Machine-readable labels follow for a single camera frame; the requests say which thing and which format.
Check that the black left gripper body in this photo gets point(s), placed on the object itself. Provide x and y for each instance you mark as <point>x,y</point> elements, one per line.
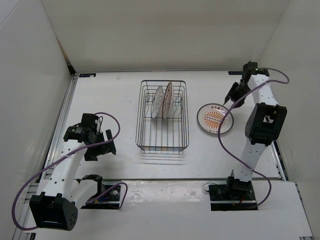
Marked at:
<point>91,151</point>

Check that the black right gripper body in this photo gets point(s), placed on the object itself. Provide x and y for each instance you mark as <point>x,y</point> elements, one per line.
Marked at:
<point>241,90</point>

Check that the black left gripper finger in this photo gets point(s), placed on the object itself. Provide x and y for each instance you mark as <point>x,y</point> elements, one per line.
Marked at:
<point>107,148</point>
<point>109,135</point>

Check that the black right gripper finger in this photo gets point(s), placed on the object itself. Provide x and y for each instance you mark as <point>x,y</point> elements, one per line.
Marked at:
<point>231,92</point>
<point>237,103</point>

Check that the plate with orange sunburst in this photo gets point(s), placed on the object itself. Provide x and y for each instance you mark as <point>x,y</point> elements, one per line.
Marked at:
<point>209,118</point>

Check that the white plate blue cloud motif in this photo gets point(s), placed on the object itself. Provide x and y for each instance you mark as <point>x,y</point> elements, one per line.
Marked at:
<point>157,101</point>

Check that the white plate red pattern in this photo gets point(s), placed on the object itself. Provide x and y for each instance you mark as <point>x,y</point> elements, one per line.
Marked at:
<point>167,100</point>

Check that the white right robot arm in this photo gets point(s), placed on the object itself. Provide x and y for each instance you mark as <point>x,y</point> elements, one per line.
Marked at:
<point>262,127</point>

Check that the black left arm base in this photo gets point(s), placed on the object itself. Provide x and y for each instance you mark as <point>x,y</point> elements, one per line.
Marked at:
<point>111,200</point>

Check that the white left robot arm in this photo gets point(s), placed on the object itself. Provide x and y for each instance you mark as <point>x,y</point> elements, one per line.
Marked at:
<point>57,206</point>

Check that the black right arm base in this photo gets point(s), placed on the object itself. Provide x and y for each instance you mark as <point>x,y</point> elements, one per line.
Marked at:
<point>231,196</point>

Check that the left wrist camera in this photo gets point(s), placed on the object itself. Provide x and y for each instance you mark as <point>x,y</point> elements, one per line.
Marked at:
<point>92,121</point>

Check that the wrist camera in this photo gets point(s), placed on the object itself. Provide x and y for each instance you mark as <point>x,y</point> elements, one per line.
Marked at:
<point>92,121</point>
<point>248,68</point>

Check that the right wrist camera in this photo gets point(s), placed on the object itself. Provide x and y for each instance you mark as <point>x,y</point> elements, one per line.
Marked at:
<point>248,68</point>

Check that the aluminium front rail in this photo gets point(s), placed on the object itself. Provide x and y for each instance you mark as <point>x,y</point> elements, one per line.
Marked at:
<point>164,179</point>

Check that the metal wire dish rack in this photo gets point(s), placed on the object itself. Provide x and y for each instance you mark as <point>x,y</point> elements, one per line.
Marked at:
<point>170,135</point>

